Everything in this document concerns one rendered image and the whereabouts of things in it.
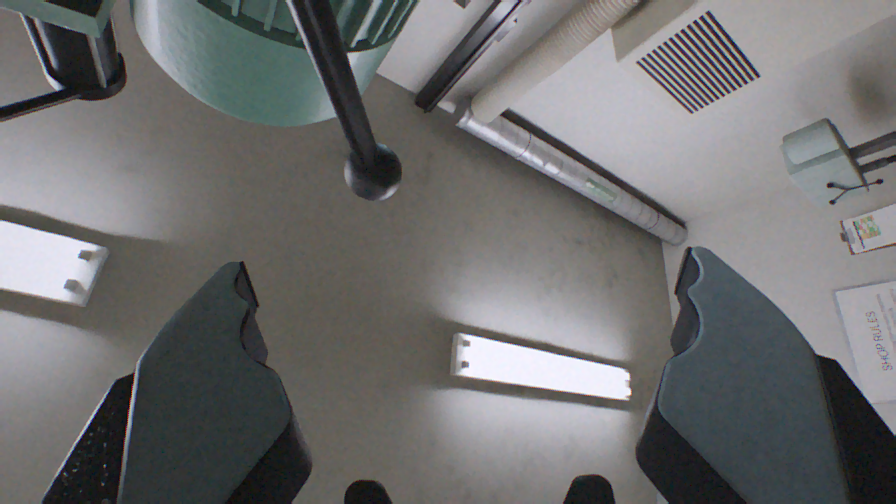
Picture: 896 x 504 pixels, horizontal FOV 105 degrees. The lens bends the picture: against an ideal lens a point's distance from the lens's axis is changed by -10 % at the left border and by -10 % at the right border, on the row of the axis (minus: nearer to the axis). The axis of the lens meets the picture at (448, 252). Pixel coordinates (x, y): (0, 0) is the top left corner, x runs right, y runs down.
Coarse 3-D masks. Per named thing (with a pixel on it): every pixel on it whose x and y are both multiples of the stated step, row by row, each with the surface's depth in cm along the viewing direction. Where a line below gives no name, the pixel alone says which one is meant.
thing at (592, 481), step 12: (360, 480) 5; (372, 480) 5; (576, 480) 5; (588, 480) 5; (600, 480) 5; (348, 492) 5; (360, 492) 5; (372, 492) 5; (384, 492) 5; (576, 492) 5; (588, 492) 5; (600, 492) 5; (612, 492) 5
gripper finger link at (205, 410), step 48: (240, 288) 10; (192, 336) 8; (240, 336) 8; (144, 384) 7; (192, 384) 7; (240, 384) 7; (144, 432) 6; (192, 432) 6; (240, 432) 6; (288, 432) 6; (144, 480) 5; (192, 480) 5; (240, 480) 5; (288, 480) 6
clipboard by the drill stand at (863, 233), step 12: (864, 216) 202; (876, 216) 197; (888, 216) 192; (852, 228) 206; (864, 228) 201; (876, 228) 196; (888, 228) 191; (852, 240) 205; (864, 240) 200; (876, 240) 195; (888, 240) 190; (852, 252) 204; (864, 252) 199
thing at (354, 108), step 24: (288, 0) 12; (312, 0) 12; (312, 24) 13; (336, 24) 13; (312, 48) 13; (336, 48) 14; (336, 72) 15; (336, 96) 16; (360, 96) 17; (360, 120) 18; (360, 144) 19; (360, 168) 21; (384, 168) 22; (360, 192) 22; (384, 192) 22
